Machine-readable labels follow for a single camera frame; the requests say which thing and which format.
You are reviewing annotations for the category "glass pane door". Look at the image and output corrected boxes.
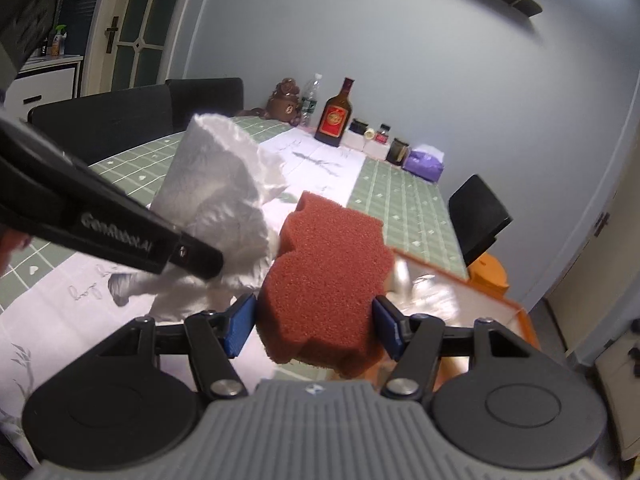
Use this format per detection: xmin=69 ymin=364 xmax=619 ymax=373
xmin=80 ymin=0 xmax=193 ymax=99

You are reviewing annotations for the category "brown plush bear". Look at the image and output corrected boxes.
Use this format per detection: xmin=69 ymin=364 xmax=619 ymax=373
xmin=236 ymin=77 xmax=303 ymax=126

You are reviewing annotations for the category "brown liquor bottle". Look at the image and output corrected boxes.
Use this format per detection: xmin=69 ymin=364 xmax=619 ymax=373
xmin=314 ymin=77 xmax=355 ymax=148

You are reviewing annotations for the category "red-brown sponge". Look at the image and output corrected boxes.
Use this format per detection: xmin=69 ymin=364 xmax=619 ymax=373
xmin=256 ymin=191 xmax=396 ymax=380

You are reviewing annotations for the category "purple tissue pack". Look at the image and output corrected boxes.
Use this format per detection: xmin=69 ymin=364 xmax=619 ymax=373
xmin=402 ymin=144 xmax=446 ymax=183

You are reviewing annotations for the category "cream cabinet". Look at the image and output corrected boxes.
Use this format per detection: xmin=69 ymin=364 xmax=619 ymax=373
xmin=595 ymin=330 xmax=640 ymax=457

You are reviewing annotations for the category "green checked tablecloth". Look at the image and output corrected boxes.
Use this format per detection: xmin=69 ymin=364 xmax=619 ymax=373
xmin=0 ymin=115 xmax=471 ymax=377

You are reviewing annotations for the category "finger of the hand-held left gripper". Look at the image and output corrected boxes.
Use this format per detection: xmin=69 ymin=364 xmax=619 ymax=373
xmin=161 ymin=232 xmax=224 ymax=280

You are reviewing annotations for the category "clear water bottle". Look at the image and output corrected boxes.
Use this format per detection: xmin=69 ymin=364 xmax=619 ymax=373
xmin=299 ymin=73 xmax=323 ymax=129

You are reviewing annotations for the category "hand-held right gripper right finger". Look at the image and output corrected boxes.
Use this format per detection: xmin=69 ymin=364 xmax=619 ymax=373
xmin=372 ymin=295 xmax=541 ymax=402

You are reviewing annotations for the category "dark glass jar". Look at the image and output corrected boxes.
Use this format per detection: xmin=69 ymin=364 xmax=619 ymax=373
xmin=386 ymin=137 xmax=411 ymax=167

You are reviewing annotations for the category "white paper towel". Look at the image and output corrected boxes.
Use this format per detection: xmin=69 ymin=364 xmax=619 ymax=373
xmin=147 ymin=112 xmax=291 ymax=322

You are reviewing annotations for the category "small white box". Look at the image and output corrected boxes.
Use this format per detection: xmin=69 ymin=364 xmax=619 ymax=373
xmin=345 ymin=130 xmax=391 ymax=162

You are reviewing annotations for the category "person's left hand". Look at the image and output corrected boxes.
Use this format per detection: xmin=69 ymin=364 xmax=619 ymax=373
xmin=0 ymin=230 xmax=32 ymax=279

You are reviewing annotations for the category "black chair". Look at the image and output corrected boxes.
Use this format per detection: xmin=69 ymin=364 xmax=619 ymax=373
xmin=447 ymin=174 xmax=515 ymax=267
xmin=27 ymin=83 xmax=173 ymax=166
xmin=165 ymin=77 xmax=245 ymax=133

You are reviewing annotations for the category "orange stool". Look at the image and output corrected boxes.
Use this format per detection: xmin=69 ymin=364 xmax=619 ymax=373
xmin=467 ymin=252 xmax=511 ymax=304

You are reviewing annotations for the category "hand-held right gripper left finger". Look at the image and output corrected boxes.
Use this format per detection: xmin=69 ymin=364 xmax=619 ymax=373
xmin=95 ymin=292 xmax=257 ymax=401

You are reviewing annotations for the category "white cabinet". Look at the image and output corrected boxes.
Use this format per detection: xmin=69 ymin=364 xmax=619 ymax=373
xmin=0 ymin=55 xmax=83 ymax=122

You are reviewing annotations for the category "cream door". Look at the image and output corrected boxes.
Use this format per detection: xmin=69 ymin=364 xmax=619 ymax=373
xmin=545 ymin=150 xmax=640 ymax=377

